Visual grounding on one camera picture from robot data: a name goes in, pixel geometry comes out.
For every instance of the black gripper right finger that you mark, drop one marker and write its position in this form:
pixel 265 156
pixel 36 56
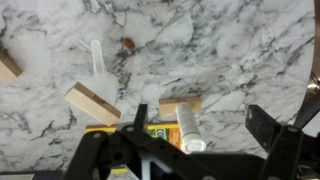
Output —
pixel 261 125

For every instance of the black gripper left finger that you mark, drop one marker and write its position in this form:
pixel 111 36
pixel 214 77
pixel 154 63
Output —
pixel 140 116

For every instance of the clear plastic scoop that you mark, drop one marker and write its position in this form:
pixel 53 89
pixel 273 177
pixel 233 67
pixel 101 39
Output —
pixel 98 63

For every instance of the white bottle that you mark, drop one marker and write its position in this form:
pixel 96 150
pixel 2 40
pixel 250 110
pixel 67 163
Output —
pixel 188 128

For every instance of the black metal bar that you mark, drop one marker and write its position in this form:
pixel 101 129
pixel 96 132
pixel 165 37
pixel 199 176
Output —
pixel 308 106

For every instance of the yellow dog book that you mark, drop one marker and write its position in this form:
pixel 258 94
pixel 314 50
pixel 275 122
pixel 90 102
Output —
pixel 170 133

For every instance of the small brown nut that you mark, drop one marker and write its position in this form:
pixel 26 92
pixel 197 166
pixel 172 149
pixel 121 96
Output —
pixel 128 43

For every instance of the light wooden block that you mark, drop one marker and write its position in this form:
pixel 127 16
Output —
pixel 168 106
pixel 8 68
pixel 91 104

